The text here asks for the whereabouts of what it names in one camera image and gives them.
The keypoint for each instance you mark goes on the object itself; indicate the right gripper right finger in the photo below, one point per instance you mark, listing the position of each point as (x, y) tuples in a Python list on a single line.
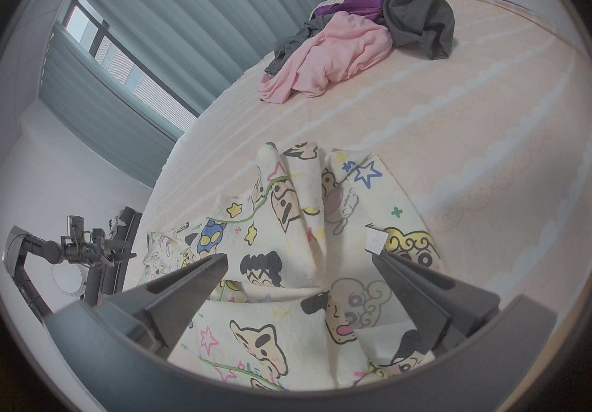
[(425, 304)]

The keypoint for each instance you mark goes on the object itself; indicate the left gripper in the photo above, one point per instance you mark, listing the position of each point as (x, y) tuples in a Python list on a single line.
[(99, 253)]

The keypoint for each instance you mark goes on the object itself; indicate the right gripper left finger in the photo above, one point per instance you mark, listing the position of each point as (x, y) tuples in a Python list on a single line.
[(180, 299)]

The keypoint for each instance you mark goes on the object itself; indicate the white printed pyjama top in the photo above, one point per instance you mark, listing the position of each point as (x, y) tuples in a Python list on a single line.
[(277, 225)]

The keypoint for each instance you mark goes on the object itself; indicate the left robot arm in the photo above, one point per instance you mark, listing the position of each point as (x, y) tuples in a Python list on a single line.
[(32, 248)]

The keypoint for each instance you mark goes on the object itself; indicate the bed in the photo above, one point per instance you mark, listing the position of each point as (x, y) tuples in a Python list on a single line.
[(462, 146)]

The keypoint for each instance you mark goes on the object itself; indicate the dark grey low cabinet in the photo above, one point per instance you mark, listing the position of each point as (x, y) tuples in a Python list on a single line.
[(120, 234)]

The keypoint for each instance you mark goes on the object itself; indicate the blue-green curtain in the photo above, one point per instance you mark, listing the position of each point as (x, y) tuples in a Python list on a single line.
[(111, 123), (194, 8)]

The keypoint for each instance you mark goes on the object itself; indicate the window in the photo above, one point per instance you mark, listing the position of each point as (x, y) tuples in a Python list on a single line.
[(134, 72)]

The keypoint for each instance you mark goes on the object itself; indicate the pink garment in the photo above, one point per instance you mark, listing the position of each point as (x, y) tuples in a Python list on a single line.
[(333, 54)]

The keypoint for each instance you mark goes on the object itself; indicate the grey garment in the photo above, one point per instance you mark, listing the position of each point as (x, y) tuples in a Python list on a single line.
[(289, 47)]

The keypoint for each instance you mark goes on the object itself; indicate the black garment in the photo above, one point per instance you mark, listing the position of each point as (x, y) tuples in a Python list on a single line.
[(416, 22)]

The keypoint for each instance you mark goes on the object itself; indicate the purple garment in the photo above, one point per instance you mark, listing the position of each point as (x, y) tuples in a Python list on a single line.
[(356, 3)]

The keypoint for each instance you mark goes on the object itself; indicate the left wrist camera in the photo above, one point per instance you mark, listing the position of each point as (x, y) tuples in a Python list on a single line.
[(98, 234)]

